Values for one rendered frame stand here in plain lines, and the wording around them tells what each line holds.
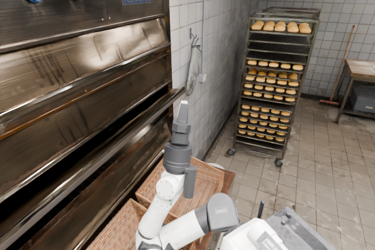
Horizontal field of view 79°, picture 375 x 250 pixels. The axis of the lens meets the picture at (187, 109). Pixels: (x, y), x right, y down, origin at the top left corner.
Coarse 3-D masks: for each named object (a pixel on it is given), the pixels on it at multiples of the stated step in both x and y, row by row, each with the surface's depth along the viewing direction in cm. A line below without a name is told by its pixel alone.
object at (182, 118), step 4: (184, 104) 66; (180, 108) 66; (184, 108) 66; (180, 112) 66; (184, 112) 66; (180, 116) 66; (184, 116) 66; (180, 120) 66; (184, 120) 66; (184, 124) 66
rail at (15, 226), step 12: (156, 108) 134; (144, 120) 123; (132, 132) 115; (96, 156) 97; (84, 168) 91; (72, 180) 86; (60, 192) 82; (36, 204) 76; (24, 216) 72; (12, 228) 69; (0, 240) 66
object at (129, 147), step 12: (156, 120) 170; (144, 132) 156; (132, 144) 145; (120, 156) 134; (108, 168) 126; (84, 180) 118; (96, 180) 119; (72, 192) 111; (84, 192) 113; (60, 204) 105; (72, 204) 108; (48, 216) 100; (60, 216) 103; (36, 228) 95; (48, 228) 98; (24, 240) 91; (36, 240) 94
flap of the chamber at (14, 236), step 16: (160, 96) 157; (176, 96) 153; (128, 112) 139; (144, 112) 136; (160, 112) 137; (112, 128) 123; (128, 128) 120; (96, 144) 110; (64, 160) 101; (80, 160) 99; (48, 176) 92; (64, 176) 91; (16, 192) 86; (32, 192) 85; (48, 192) 84; (64, 192) 83; (0, 208) 79; (16, 208) 78; (48, 208) 78; (0, 224) 73; (32, 224) 74
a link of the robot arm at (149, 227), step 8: (152, 208) 73; (144, 216) 76; (152, 216) 73; (160, 216) 73; (144, 224) 74; (152, 224) 74; (160, 224) 75; (136, 232) 78; (144, 232) 74; (152, 232) 74; (136, 240) 76; (144, 240) 75; (152, 240) 76; (160, 240) 79; (144, 248) 73; (160, 248) 75
